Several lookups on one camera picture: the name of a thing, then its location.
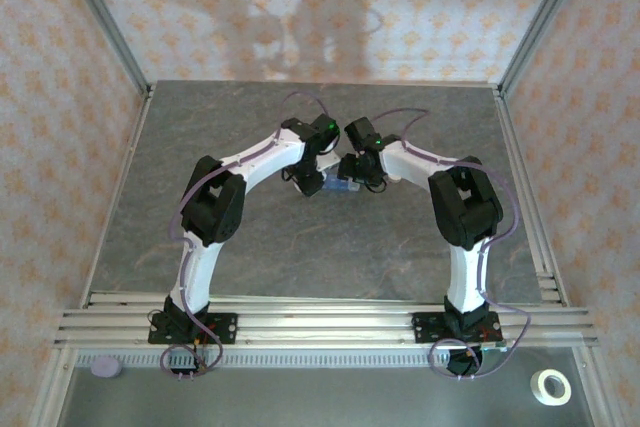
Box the blue translucent pill organizer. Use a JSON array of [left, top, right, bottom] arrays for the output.
[[323, 171, 361, 194]]

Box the grey metal shelf plate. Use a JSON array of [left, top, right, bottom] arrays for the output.
[[54, 366, 594, 427]]

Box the black round device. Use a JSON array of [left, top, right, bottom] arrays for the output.
[[446, 345, 486, 379]]

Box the purple round disc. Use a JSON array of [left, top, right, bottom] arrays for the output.
[[90, 355, 122, 379]]

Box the white tape roll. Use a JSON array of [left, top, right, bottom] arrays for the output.
[[529, 368, 573, 406]]

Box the thin black left gripper cable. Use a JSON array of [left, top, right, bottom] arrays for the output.
[[279, 166, 301, 193]]

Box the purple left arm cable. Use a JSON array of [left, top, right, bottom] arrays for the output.
[[158, 91, 334, 379]]

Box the aluminium mounting rail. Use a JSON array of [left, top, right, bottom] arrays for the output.
[[53, 296, 600, 349]]

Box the aluminium table side rail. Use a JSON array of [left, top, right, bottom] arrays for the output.
[[79, 89, 154, 309], [492, 86, 570, 307]]

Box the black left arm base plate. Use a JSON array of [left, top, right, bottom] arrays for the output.
[[147, 311, 239, 347]]

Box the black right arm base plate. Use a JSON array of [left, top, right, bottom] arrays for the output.
[[412, 311, 503, 347]]

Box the slotted grey cable duct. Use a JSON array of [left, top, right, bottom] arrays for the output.
[[74, 350, 509, 371]]

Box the aluminium frame post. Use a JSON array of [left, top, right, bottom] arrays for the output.
[[497, 0, 597, 98], [53, 0, 154, 98]]

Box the aluminium frame leg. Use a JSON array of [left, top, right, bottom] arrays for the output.
[[27, 346, 81, 427], [572, 346, 619, 427]]

